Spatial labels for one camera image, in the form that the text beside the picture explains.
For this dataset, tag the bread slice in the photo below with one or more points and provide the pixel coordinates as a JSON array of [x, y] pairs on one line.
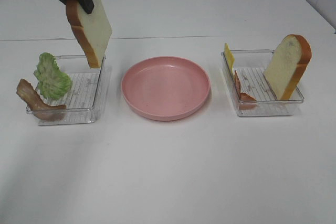
[[287, 66], [92, 31]]

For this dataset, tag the green lettuce leaf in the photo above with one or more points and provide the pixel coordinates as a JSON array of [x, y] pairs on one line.
[[52, 82]]

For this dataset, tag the bacon strip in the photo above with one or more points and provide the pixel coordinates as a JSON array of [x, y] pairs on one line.
[[27, 93], [243, 96]]

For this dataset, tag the yellow cheese slice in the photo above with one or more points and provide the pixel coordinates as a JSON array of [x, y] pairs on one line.
[[229, 58]]

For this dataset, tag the left clear plastic tray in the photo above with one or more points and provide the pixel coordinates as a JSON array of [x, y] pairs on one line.
[[85, 101]]

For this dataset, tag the clear plastic tray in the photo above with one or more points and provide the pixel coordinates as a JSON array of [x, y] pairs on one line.
[[249, 66], [85, 101]]

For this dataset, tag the pink round plate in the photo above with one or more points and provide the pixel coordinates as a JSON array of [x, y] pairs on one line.
[[165, 88]]

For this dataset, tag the right clear plastic tray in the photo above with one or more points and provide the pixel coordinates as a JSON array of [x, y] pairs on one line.
[[249, 66]]

